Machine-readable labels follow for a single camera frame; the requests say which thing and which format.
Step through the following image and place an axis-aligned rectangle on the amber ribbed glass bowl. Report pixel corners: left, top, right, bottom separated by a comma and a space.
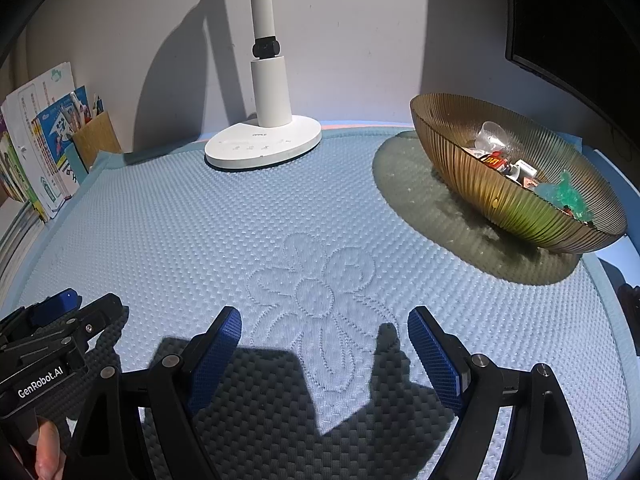
410, 93, 627, 254

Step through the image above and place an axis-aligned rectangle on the teal crystal toy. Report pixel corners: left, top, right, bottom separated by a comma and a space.
554, 170, 593, 222

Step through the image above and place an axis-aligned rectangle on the left hand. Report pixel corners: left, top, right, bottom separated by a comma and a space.
30, 416, 66, 480

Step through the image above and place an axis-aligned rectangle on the light blue crystal toy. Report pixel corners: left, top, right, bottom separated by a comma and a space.
534, 182, 566, 209

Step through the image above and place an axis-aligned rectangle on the blue illustrated book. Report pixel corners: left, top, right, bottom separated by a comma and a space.
32, 86, 92, 195

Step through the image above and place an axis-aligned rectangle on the clear plastic cup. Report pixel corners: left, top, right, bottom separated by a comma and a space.
474, 122, 511, 152

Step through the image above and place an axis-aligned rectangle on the brown cardboard holder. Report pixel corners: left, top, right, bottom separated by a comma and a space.
73, 112, 122, 170

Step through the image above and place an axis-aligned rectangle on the light blue quilted mat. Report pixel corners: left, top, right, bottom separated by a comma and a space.
4, 128, 639, 479

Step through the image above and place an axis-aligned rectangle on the white desk lamp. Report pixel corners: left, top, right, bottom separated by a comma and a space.
204, 0, 322, 171

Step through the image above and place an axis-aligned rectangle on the white booklet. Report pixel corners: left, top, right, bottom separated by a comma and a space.
1, 62, 75, 219

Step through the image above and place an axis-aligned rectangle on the green book stack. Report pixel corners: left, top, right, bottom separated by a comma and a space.
1, 118, 49, 222

